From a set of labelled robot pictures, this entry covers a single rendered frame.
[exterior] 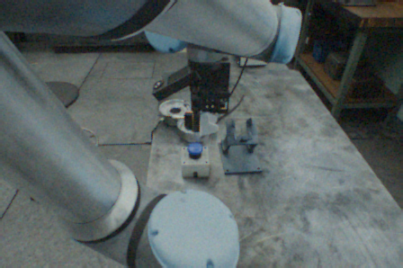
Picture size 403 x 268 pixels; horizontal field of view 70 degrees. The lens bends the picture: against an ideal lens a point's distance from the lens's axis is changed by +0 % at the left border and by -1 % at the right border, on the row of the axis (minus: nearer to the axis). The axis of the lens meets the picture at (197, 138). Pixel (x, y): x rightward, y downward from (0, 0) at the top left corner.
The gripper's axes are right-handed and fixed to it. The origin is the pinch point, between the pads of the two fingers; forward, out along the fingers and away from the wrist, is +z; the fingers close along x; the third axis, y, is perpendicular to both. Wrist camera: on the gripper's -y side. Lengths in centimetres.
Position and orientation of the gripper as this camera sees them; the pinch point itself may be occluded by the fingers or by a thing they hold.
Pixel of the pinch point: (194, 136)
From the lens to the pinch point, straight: 70.6
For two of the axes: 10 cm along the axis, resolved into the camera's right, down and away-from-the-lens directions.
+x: -0.4, -6.1, 7.9
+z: 0.0, 7.9, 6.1
